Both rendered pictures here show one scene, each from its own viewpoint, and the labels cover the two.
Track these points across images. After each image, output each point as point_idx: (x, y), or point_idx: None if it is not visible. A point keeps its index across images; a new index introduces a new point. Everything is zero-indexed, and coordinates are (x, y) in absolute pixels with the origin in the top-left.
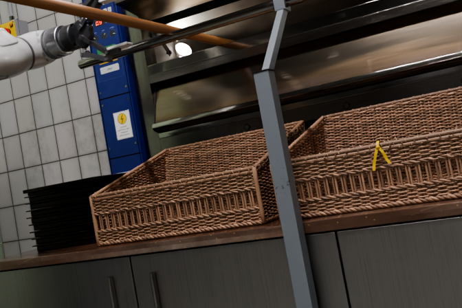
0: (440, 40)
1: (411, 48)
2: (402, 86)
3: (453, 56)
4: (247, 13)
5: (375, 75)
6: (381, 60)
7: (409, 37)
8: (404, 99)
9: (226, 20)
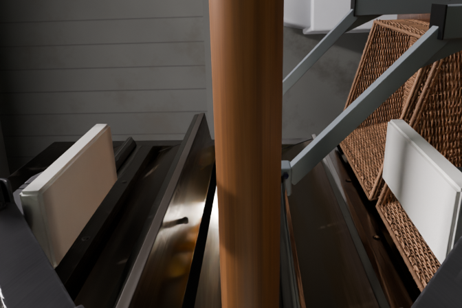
0: (329, 246)
1: (336, 267)
2: (389, 283)
3: (350, 225)
4: (281, 201)
5: (379, 285)
6: (351, 293)
7: (320, 273)
8: (410, 268)
9: (286, 230)
